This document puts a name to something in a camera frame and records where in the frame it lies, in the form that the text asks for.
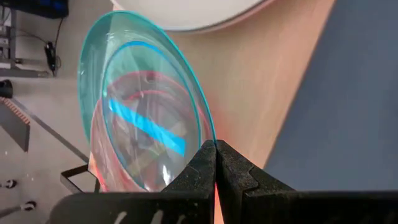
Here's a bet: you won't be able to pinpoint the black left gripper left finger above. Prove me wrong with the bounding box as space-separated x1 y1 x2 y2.
48 139 218 224

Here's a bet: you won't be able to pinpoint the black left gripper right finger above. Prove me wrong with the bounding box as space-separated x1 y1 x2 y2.
216 139 398 224

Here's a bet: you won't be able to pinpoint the orange transparent plate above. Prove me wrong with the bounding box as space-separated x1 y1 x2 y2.
88 70 215 193

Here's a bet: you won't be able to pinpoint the cyan transparent plate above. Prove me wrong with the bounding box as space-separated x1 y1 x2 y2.
76 10 218 193

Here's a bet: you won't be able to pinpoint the white plate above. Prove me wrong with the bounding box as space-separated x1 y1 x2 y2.
111 0 271 32

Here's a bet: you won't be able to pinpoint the black white caster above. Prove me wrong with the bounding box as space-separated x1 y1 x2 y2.
0 200 37 218
0 179 18 190

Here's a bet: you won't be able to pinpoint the grey ramp orange stripes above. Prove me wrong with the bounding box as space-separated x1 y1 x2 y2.
0 96 31 153

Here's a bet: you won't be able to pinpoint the grey metal stand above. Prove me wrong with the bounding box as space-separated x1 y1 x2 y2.
0 6 50 78

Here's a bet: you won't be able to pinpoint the black blue box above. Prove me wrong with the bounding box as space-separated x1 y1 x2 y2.
0 0 69 19

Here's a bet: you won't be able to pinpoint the black plug with cable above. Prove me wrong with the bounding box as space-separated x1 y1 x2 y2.
43 18 65 77

